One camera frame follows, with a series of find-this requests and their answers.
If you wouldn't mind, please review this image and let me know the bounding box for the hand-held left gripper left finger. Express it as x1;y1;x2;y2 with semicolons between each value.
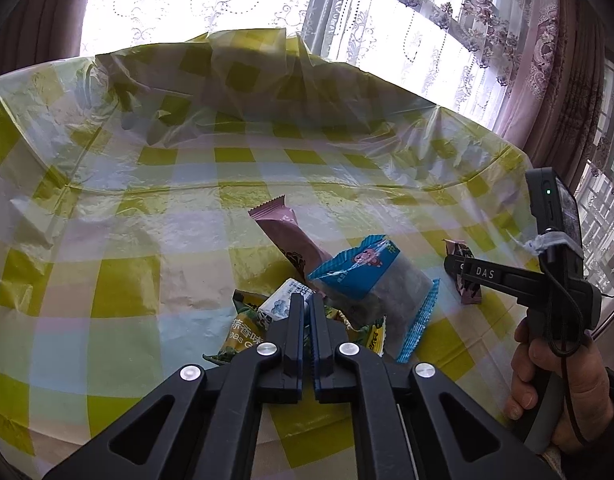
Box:
44;292;308;480

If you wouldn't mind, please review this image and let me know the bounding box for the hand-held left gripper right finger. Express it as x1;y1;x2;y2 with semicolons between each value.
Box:
309;293;563;480

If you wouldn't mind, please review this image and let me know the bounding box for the dark pink candy wrapper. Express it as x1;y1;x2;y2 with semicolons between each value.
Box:
443;239;483;306

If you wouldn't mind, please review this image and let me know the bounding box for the small white blue snack packet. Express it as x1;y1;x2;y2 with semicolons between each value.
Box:
257;279;314;332

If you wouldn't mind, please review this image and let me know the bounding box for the person's right hand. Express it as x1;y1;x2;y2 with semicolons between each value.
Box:
504;317;614;457

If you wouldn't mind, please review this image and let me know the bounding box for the green yellow snack packet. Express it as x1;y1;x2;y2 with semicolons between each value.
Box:
336;310;389;359
203;289;269;367

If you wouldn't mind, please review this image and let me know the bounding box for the blue clear snack packet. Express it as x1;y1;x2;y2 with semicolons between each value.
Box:
307;235;441;364

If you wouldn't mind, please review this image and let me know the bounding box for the long pink snack packet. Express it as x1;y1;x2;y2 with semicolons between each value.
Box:
248;195;334;282

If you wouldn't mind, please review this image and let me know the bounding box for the white lace curtain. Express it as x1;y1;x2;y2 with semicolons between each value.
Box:
572;55;614;281

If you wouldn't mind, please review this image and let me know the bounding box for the green checkered plastic tablecloth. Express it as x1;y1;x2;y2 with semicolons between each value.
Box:
0;30;538;480

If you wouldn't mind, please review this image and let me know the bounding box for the brown patterned curtain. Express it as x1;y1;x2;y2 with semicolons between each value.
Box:
497;0;614;161
0;0;102;82

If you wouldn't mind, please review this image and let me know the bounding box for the white sheer embroidered curtain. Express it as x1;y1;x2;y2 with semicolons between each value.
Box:
82;0;553;132

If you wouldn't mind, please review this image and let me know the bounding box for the black wrist cord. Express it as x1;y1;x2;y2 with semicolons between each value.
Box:
546;260;589;446

